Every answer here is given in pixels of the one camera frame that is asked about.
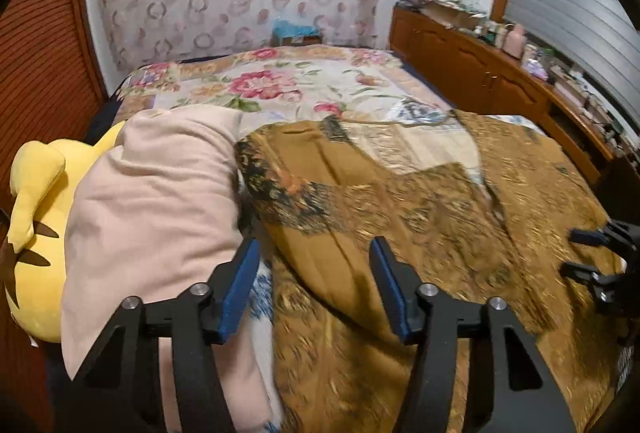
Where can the lavender cloth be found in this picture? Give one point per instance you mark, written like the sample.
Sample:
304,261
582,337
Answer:
539,70

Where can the grey window shutter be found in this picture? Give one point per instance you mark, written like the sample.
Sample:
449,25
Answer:
560,3

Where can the brown patterned garment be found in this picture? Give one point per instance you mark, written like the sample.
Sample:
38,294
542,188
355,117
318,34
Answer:
400,193

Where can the pink bottle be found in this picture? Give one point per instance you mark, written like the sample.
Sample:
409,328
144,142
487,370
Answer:
514,42

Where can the red floral bedspread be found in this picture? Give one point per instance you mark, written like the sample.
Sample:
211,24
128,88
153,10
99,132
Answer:
280,83

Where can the wooden cabinet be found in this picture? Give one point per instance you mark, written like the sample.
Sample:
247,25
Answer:
450,48

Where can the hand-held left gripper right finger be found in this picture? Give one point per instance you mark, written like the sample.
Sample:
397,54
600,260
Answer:
390,293

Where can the cardboard box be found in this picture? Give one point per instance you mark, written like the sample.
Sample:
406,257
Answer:
452,15

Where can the pink pillow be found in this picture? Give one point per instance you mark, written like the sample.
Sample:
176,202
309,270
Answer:
150,213

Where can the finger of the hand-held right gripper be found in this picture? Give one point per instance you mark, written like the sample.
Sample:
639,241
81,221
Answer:
580,274
587,237

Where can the yellow plush toy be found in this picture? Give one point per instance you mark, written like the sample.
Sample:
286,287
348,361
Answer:
35,193

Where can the teal cloth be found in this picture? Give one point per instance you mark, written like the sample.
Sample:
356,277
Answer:
292,30

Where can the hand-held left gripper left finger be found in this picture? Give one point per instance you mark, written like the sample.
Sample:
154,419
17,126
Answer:
235,298

